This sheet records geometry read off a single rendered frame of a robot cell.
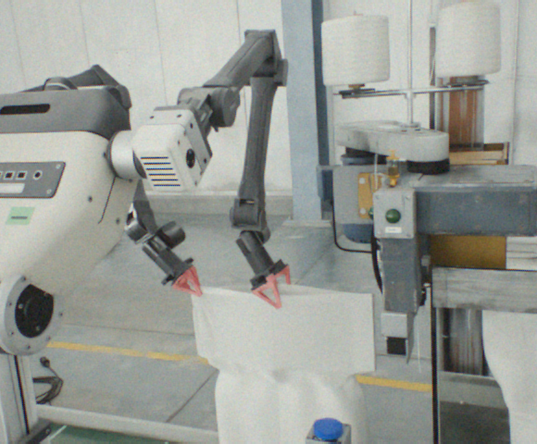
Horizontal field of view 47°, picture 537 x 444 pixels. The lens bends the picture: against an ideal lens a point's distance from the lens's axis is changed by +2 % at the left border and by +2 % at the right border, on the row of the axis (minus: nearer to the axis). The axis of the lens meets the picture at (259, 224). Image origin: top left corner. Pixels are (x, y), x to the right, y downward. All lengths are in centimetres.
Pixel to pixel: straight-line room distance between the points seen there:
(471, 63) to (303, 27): 480
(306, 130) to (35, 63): 377
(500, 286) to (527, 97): 502
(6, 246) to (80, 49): 694
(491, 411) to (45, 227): 126
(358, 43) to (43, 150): 76
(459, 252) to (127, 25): 641
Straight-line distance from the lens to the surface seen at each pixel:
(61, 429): 245
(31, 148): 121
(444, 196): 125
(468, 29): 149
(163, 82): 739
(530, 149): 645
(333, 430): 133
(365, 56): 152
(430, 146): 135
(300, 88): 623
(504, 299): 147
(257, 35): 154
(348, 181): 167
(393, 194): 121
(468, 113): 172
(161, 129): 108
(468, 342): 188
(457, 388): 182
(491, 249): 157
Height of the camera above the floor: 157
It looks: 14 degrees down
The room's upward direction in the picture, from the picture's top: 4 degrees counter-clockwise
